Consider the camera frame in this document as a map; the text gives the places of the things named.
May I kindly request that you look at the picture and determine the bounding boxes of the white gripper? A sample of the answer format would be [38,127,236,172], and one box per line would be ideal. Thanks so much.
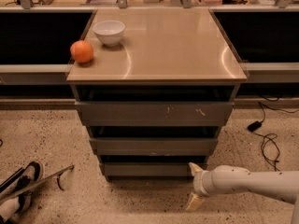
[185,162,212,212]

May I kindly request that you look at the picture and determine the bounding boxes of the grey bottom drawer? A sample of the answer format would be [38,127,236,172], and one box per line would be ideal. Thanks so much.
[102,163,192,177]

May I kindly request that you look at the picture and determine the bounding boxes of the grey drawer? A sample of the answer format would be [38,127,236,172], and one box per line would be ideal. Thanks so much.
[102,163,192,177]
[75,102,233,127]
[90,138,218,156]

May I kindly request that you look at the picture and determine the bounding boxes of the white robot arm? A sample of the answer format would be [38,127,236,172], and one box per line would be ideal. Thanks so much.
[186,162,299,224]

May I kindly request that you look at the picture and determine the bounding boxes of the grey drawer cabinet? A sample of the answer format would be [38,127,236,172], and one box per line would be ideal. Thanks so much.
[67,7,247,172]

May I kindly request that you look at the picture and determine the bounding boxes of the grey middle drawer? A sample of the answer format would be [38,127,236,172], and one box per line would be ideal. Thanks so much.
[90,138,218,156]

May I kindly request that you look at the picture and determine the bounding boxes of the grey top drawer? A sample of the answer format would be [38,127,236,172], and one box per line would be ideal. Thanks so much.
[75,102,233,127]

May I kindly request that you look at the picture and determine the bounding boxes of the black power adapter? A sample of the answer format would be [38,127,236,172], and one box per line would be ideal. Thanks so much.
[248,120,262,133]

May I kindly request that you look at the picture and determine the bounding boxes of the black and white shoe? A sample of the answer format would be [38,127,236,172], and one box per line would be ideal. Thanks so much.
[0,161,43,224]

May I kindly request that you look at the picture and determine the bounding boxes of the orange fruit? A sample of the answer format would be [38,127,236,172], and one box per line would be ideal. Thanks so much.
[70,40,93,63]

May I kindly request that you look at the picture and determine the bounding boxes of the white bowl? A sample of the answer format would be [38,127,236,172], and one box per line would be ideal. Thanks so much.
[93,21,125,47]

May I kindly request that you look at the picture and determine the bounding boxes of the metal grabber stick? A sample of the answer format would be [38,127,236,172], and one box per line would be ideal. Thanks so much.
[0,164,76,204]

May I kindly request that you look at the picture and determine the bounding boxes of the black floor cable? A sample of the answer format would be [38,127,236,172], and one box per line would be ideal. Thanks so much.
[253,94,299,173]

